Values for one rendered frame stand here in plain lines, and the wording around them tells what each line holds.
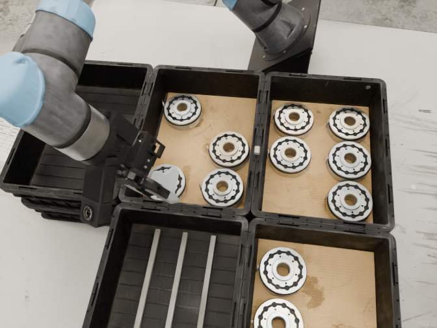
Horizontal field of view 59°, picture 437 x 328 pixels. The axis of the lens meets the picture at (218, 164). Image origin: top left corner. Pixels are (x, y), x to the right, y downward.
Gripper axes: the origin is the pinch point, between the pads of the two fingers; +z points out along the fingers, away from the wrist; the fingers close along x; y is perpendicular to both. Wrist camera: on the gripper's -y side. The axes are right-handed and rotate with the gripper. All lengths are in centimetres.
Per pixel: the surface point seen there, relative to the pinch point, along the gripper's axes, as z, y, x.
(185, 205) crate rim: 13.7, 2.3, 4.0
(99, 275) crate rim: 7.4, -17.7, 12.6
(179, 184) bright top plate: 19.3, 7.8, 12.1
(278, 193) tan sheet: 30.8, 14.8, -8.4
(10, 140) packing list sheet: 13, 6, 77
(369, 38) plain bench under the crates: 56, 83, -10
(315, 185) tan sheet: 34.1, 19.9, -15.4
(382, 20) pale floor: 137, 162, 12
